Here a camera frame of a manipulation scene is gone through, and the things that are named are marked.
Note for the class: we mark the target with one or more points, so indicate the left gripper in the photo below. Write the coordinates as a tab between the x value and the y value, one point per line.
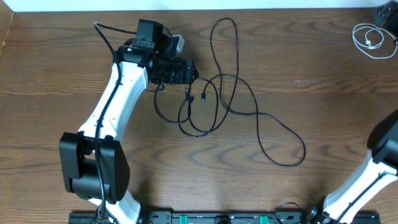
181	76

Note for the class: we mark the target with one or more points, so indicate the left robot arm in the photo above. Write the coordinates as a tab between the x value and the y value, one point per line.
94	165

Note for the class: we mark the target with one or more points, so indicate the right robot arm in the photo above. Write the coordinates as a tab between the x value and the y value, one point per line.
379	167

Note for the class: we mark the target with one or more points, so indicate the wooden side panel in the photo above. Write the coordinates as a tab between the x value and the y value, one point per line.
6	19

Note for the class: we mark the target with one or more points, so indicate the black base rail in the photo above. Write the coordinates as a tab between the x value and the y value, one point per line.
166	217

